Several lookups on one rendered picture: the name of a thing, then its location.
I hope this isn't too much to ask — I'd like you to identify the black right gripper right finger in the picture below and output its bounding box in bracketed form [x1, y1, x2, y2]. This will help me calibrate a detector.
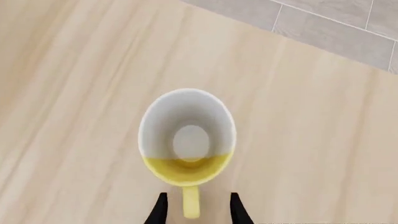
[229, 192, 257, 224]

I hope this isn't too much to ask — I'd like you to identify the yellow and white mug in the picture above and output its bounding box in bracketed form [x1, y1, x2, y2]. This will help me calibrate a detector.
[137, 88, 238, 220]

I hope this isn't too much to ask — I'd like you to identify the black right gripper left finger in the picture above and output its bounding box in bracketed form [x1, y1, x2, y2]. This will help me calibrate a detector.
[143, 192, 169, 224]

